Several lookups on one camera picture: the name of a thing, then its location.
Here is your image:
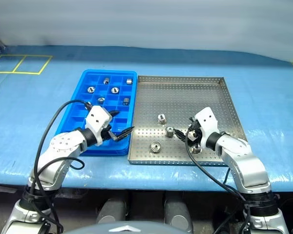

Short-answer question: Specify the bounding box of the dark grey rounded shape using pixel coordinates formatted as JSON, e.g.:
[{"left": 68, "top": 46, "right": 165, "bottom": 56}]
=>
[
  {"left": 164, "top": 197, "right": 194, "bottom": 234},
  {"left": 96, "top": 197, "right": 127, "bottom": 225}
]

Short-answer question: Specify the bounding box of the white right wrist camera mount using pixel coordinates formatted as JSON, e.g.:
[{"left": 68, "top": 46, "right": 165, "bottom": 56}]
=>
[{"left": 194, "top": 107, "right": 220, "bottom": 149}]

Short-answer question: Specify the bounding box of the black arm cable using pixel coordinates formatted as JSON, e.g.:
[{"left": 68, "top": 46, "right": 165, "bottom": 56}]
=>
[
  {"left": 184, "top": 117, "right": 250, "bottom": 234},
  {"left": 29, "top": 99, "right": 93, "bottom": 234}
]

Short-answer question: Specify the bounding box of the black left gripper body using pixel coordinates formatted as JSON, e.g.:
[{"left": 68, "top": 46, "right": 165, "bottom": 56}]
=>
[{"left": 101, "top": 124, "right": 118, "bottom": 143}]

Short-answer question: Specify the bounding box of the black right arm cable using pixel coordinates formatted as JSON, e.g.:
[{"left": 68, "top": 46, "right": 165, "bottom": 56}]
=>
[{"left": 184, "top": 117, "right": 250, "bottom": 234}]

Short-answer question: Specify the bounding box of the blue plastic table cover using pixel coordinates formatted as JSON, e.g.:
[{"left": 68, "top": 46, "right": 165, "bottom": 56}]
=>
[{"left": 0, "top": 45, "right": 293, "bottom": 193}]

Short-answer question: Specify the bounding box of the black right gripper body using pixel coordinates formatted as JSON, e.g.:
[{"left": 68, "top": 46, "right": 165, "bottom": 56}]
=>
[{"left": 185, "top": 121, "right": 204, "bottom": 147}]

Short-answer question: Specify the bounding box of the grey robot torso dome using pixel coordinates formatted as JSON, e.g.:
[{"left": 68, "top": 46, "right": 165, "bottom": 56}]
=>
[{"left": 63, "top": 221, "right": 191, "bottom": 234}]

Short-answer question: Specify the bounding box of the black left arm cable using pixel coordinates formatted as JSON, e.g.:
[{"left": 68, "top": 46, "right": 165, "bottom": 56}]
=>
[{"left": 29, "top": 99, "right": 93, "bottom": 234}]

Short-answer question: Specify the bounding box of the perforated metal tray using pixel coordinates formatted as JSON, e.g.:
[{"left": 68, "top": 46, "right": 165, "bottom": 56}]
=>
[{"left": 127, "top": 75, "right": 248, "bottom": 167}]

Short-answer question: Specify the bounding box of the blue compartment tray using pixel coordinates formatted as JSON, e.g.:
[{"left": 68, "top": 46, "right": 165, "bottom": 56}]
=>
[{"left": 55, "top": 69, "right": 138, "bottom": 156}]

